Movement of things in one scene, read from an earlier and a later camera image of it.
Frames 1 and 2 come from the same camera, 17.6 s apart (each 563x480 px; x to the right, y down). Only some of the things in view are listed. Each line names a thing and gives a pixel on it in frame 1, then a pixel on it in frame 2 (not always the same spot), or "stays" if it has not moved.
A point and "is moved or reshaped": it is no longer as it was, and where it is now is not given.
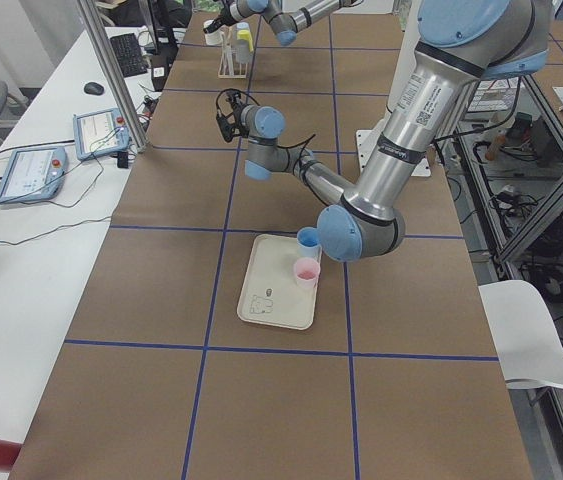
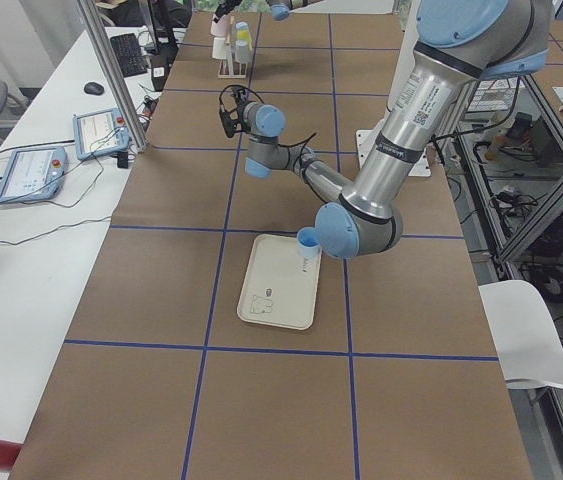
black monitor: [167, 16] stays
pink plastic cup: [306, 271] is moved or reshaped
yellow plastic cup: [246, 35] stays
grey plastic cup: [242, 52] stays
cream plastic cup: [214, 37] -> [221, 50]
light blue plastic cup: [309, 243] stays
